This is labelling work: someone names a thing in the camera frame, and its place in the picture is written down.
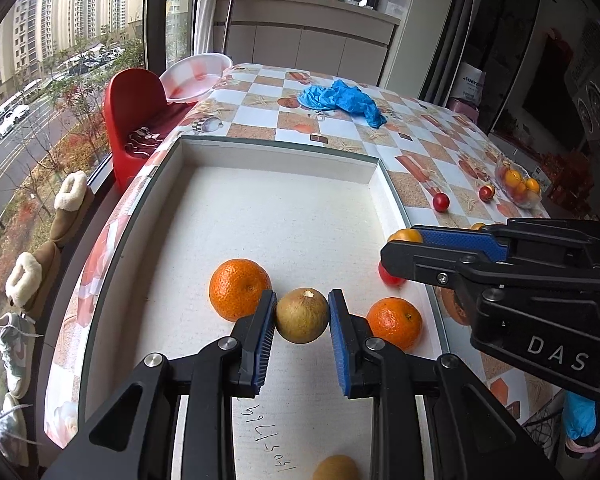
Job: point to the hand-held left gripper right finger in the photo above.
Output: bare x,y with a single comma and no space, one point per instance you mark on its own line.
339,350

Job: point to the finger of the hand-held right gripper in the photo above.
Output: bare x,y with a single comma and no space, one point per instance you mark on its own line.
460,241
430,265

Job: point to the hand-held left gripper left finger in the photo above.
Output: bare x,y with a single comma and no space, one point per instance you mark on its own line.
266,345

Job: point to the yellow cherry tomato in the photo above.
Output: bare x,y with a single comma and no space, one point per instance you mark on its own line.
405,236
477,226

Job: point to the red cherry tomato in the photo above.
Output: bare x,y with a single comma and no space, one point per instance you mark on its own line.
441,202
390,280
487,193

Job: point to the round tan fruit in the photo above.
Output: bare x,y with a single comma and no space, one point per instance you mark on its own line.
336,469
302,316

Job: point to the orange tangerine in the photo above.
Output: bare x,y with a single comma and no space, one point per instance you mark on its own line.
395,322
237,287

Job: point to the glass fruit bowl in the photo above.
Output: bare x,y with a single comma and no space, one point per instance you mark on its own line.
530,202

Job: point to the white foam tray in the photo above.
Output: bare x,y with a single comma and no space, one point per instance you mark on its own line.
290,220

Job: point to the person's right hand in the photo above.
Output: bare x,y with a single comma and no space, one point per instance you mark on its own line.
579,417

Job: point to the large orange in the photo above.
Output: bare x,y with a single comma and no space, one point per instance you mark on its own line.
531,185
520,192
512,177

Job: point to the red decoration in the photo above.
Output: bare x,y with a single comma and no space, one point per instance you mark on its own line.
565,170

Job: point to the pink plastic stool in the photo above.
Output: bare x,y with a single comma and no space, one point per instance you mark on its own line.
462,107

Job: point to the white plastic bag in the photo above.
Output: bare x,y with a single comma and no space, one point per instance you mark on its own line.
467,82

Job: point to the black television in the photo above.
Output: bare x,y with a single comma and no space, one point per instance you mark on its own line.
550,95

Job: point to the crumpled blue gloves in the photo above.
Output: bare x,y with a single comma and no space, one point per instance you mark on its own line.
345,97

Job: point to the grey speaker cabinet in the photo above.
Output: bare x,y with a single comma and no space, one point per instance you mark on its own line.
595,100

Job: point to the striped cloth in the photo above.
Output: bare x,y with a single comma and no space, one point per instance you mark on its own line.
141,141

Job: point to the tan fur-lined boot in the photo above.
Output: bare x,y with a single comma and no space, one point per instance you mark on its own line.
27,275
70,195

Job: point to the white kitchen cabinet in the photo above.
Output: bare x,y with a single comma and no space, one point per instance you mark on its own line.
300,45

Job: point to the white sneaker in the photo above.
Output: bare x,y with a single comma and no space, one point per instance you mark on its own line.
12,355
10,425

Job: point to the red plastic chair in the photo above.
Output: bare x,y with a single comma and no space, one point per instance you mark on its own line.
130,105

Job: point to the white plastic basin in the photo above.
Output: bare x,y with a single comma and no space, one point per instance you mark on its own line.
195,77

